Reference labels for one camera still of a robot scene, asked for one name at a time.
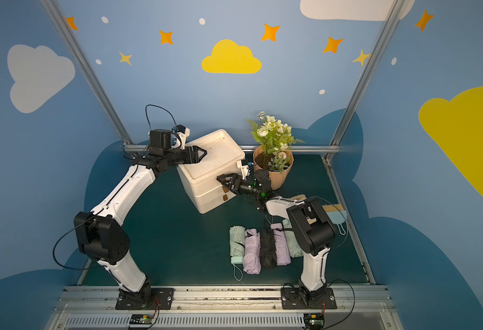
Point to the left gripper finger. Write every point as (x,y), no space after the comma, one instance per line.
(200,157)
(201,152)

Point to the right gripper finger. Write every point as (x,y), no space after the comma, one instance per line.
(226,183)
(227,177)

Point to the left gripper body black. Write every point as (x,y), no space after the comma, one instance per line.
(185,154)

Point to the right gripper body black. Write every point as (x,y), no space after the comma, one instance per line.
(237,183)

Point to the white drawer cabinet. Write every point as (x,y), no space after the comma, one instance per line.
(200,180)

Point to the mint green umbrella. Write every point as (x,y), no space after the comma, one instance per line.
(237,250)
(294,248)

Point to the lilac umbrella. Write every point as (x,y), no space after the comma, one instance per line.
(281,245)
(251,261)

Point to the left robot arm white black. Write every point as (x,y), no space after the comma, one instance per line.
(100,234)

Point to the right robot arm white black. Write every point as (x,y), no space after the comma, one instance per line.
(311,225)

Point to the black folded umbrella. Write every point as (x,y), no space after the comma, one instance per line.
(268,256)

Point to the potted artificial flower plant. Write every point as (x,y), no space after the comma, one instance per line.
(273,155)

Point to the right circuit board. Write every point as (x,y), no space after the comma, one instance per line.
(313,321)

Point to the circuit board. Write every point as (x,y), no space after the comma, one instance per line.
(313,321)
(141,320)

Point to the left circuit board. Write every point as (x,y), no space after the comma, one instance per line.
(141,320)

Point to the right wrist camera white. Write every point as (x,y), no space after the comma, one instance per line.
(243,167)

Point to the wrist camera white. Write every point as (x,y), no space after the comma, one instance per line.
(181,133)
(243,167)

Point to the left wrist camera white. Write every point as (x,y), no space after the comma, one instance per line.
(181,133)

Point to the aluminium frame back rail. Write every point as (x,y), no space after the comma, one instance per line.
(308,149)

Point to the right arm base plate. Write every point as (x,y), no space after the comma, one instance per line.
(291,298)

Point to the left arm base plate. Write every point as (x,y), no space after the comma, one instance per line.
(163,298)

